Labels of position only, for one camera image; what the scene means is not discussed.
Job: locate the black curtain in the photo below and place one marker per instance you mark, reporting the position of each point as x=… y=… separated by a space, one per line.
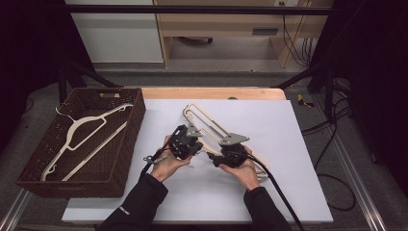
x=378 y=64
x=29 y=48

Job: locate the brown wicker basket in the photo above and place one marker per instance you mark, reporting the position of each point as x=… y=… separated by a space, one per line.
x=128 y=96

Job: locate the black horizontal frame bar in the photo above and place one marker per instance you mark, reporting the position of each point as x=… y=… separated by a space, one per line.
x=192 y=9

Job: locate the beige plastic clothes hanger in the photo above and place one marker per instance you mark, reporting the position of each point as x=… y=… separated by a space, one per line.
x=198 y=110
x=81 y=121

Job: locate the person's right hand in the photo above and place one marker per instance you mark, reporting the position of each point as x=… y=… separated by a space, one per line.
x=247 y=174

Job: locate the beige wooden desk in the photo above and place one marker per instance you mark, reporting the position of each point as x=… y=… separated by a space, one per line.
x=224 y=25

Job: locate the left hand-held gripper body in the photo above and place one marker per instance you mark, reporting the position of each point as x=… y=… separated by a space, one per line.
x=183 y=138

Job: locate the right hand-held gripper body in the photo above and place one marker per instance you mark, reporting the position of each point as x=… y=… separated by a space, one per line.
x=234 y=154

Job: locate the person's left hand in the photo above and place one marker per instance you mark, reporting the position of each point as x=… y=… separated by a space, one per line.
x=166 y=165

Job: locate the black metal stand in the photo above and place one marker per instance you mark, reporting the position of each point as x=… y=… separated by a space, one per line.
x=320 y=77
x=75 y=75

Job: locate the white power strip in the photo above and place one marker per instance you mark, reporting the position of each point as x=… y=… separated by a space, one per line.
x=285 y=2

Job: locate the yellow and black tape piece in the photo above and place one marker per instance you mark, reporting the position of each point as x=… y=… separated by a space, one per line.
x=303 y=101

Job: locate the white cabinet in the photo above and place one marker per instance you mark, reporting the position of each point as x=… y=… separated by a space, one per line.
x=118 y=38

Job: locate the aluminium frame rail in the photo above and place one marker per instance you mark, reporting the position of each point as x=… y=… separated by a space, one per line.
x=14 y=211
x=359 y=179

